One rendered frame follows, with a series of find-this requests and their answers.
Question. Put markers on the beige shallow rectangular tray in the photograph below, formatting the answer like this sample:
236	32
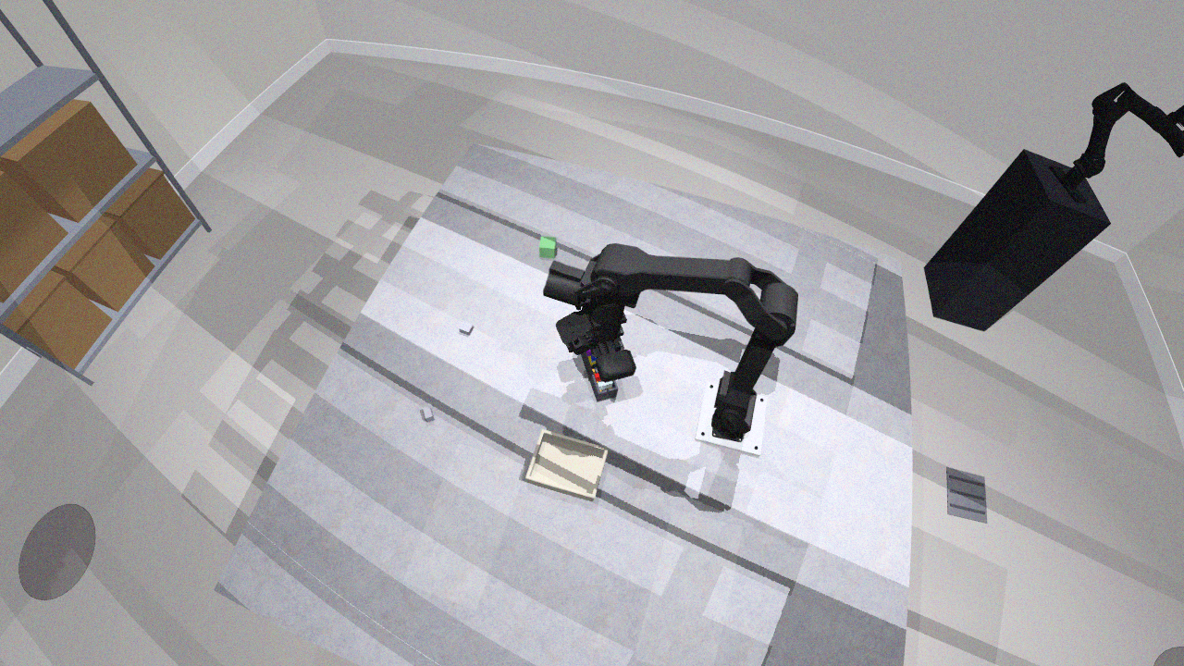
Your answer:
567	465

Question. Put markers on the green cube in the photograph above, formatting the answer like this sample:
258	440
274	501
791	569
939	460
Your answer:
547	247

